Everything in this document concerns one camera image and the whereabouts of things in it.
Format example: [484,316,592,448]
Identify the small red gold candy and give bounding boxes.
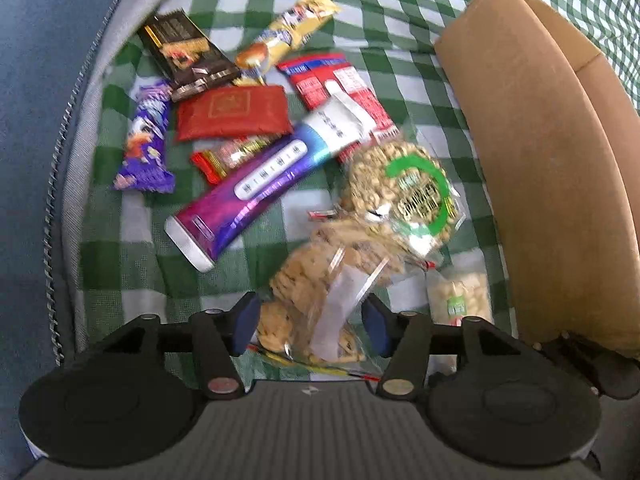
[190,136,280,186]

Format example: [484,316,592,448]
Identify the green white checkered cloth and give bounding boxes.
[74,0,640,386]

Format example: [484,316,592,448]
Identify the yellow cow candy bar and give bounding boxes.
[232,0,341,87]

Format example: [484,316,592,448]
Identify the red snack packet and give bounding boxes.
[175,86,292,142]

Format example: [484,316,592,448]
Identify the purple cow candy bar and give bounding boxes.
[113,80,176,194]

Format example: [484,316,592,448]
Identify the purple white long snack tube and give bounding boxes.
[164,92,375,273]

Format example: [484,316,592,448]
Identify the dark brown chocolate bar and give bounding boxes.
[138,10,241,102]

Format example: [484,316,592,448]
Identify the red white snack pouch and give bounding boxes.
[275,52,403,164]

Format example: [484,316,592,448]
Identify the brown cardboard box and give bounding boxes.
[435,0,639,356]

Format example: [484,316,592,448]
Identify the round peanut bag green label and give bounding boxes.
[343,141,464,259]

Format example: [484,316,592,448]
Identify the clear bag of crackers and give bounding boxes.
[257,219,406,367]

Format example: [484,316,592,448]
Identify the small peanut pack green label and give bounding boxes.
[426,269,494,326]

